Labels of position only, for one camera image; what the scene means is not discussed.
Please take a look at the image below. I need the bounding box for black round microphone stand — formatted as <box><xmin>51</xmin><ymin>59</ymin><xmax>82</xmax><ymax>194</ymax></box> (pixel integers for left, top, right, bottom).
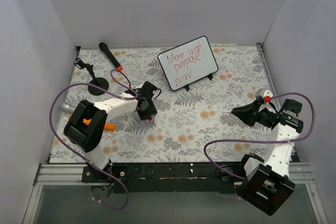
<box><xmin>74</xmin><ymin>58</ymin><xmax>109</xmax><ymax>96</ymax></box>

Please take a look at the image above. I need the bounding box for black framed whiteboard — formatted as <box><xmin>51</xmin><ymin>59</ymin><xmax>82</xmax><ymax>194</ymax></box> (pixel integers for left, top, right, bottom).
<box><xmin>157</xmin><ymin>36</ymin><xmax>219</xmax><ymax>91</ymax></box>

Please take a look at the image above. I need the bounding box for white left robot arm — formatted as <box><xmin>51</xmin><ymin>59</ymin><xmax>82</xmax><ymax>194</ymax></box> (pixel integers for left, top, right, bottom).
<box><xmin>64</xmin><ymin>81</ymin><xmax>160</xmax><ymax>182</ymax></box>

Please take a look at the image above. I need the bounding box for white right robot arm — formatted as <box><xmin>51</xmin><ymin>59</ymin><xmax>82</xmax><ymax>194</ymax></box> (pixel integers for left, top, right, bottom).
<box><xmin>231</xmin><ymin>97</ymin><xmax>303</xmax><ymax>216</ymax></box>

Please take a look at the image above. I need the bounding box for black whiteboard easel stand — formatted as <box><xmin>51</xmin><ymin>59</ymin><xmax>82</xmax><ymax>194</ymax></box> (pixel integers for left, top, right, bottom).
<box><xmin>183</xmin><ymin>72</ymin><xmax>214</xmax><ymax>92</ymax></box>

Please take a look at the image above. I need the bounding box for floral patterned table mat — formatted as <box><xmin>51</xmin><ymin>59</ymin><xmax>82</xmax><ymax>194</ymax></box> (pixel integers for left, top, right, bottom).
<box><xmin>48</xmin><ymin>46</ymin><xmax>275</xmax><ymax>164</ymax></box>

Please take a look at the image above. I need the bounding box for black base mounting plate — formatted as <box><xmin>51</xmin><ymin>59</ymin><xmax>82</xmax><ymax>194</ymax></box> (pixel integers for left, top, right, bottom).
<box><xmin>81</xmin><ymin>162</ymin><xmax>247</xmax><ymax>194</ymax></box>

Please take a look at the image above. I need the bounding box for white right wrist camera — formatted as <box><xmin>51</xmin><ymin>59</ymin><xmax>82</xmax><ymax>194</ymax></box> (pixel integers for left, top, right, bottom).
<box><xmin>255</xmin><ymin>88</ymin><xmax>273</xmax><ymax>106</ymax></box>

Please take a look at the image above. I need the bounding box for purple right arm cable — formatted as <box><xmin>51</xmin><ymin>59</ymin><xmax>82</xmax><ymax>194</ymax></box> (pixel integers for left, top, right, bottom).
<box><xmin>203</xmin><ymin>92</ymin><xmax>316</xmax><ymax>183</ymax></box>

